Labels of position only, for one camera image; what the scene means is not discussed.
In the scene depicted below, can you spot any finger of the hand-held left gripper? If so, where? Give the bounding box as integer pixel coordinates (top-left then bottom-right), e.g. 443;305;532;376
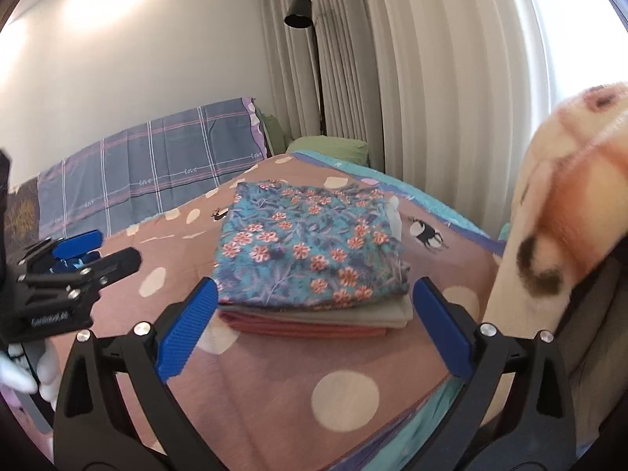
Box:
17;248;142;306
22;230;104;276

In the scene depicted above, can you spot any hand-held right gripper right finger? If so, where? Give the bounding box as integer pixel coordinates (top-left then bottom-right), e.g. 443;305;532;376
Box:
412;276;577;471

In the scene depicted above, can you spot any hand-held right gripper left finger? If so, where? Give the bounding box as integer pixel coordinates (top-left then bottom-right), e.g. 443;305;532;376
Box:
53;277;220;471

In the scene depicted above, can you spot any teal floral shirt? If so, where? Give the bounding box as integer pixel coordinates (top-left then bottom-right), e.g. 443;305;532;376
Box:
214;181;410;312

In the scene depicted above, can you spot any person's left hand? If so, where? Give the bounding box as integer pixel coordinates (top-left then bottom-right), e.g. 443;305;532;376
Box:
0;338;62;410

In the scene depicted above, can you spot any pale folded cloth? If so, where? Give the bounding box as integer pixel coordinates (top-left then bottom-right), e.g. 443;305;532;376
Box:
218;195;415;330

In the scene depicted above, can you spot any dark tree-print cover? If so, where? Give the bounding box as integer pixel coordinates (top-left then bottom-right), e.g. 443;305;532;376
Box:
5;179;42;256

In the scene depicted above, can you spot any pink polka dot bedsheet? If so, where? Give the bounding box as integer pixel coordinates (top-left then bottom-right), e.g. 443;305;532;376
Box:
93;152;506;471

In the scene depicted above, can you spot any pink folded cloth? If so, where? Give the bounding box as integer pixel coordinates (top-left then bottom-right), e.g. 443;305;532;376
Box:
218;311;393;339

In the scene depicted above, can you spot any grey cushion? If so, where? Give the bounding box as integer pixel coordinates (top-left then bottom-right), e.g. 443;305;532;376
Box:
559;255;628;452

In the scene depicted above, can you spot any cream spotted plush toy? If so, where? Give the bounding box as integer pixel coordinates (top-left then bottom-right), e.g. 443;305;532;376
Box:
483;83;628;334

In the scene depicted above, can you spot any purple dotted pillow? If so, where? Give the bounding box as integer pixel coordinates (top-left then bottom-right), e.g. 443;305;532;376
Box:
243;97;268;158

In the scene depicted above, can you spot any green pillow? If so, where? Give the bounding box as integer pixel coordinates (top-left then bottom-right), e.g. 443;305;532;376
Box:
260;113;290;158
287;136;370;166

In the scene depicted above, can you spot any cream pleated curtain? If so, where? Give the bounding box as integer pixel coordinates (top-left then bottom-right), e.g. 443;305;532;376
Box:
257;0;555;217

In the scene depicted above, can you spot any black floor lamp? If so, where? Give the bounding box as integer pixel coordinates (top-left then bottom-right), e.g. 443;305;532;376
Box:
283;0;327;137

